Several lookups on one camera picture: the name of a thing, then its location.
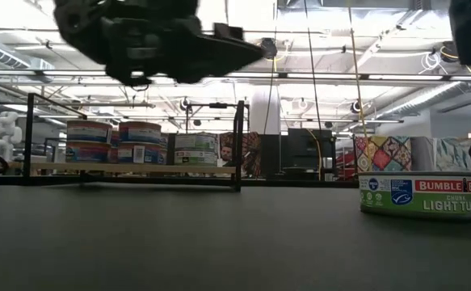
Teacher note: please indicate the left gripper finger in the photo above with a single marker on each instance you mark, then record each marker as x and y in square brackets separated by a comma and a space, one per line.
[219, 56]
[229, 31]

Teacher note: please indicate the green white tuna can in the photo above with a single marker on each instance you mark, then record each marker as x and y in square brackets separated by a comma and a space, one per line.
[421, 198]
[196, 158]
[196, 142]

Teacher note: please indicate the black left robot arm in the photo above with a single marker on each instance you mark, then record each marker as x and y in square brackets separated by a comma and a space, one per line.
[75, 20]

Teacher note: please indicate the brown patterned cloth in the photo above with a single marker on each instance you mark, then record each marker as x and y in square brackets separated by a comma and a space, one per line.
[253, 153]

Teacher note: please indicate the teal patterned cloth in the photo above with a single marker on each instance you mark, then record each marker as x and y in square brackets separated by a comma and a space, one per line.
[453, 155]

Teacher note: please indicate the black background rack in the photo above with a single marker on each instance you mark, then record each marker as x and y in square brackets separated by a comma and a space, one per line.
[304, 153]

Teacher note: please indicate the plain grey cloth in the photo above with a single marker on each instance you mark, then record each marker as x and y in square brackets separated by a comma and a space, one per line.
[421, 153]

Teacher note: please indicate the colourful patchwork quilt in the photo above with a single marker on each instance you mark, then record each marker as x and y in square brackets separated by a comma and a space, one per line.
[384, 151]

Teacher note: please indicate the white robot figure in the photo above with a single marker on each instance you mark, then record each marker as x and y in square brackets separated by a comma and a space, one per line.
[5, 137]

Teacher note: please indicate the black table mat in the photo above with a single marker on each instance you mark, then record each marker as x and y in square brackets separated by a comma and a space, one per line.
[219, 242]

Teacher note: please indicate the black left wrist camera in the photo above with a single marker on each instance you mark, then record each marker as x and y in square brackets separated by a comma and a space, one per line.
[154, 7]

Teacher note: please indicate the silver ceiling duct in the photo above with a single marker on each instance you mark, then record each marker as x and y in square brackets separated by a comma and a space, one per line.
[1, 56]
[421, 99]

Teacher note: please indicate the black metal shelf frame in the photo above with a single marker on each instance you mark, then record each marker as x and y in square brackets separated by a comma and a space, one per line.
[239, 145]

